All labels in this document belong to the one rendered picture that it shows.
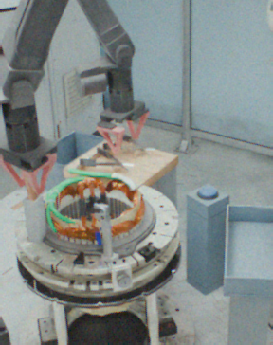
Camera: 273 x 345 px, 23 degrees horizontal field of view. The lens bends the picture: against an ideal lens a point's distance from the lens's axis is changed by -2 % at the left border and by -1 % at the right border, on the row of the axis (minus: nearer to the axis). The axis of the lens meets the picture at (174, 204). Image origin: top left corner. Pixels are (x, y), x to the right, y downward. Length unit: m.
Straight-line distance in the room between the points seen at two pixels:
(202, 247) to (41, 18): 0.75
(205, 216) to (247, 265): 0.22
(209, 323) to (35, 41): 0.80
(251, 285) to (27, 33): 0.58
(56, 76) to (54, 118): 0.24
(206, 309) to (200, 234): 0.18
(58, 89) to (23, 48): 2.64
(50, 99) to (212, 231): 2.23
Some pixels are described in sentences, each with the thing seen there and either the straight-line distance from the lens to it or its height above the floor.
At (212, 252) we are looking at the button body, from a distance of 1.53.
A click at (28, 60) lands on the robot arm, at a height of 1.48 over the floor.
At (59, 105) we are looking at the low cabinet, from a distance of 3.65.
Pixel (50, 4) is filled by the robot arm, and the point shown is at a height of 1.56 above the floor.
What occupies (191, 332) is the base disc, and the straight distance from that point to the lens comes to 1.47.
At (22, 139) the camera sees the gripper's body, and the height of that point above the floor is 1.32.
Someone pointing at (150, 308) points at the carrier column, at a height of 0.94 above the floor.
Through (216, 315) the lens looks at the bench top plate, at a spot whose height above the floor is 0.78.
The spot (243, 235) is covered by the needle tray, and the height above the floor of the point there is 1.02.
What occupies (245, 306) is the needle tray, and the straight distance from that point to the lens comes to 1.33.
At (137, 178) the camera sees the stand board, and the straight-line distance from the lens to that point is 1.49.
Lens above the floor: 1.80
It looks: 32 degrees down
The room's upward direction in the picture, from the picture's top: 1 degrees counter-clockwise
